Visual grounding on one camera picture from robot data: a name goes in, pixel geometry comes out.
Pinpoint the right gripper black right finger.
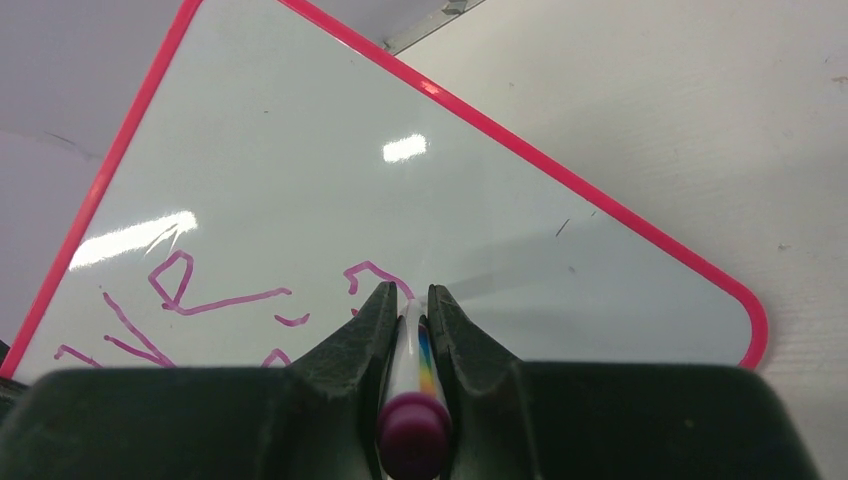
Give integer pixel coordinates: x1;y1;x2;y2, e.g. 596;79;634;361
427;285;819;479

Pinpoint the pink-framed whiteboard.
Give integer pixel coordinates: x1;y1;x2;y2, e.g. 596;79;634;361
1;1;768;383

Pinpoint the aluminium table edge rail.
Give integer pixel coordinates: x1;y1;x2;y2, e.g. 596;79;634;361
382;0;483;55

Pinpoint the pink marker pen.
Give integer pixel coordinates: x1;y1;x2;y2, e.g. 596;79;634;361
376;299;452;479

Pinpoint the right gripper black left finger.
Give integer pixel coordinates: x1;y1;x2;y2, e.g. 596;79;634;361
1;282;398;479

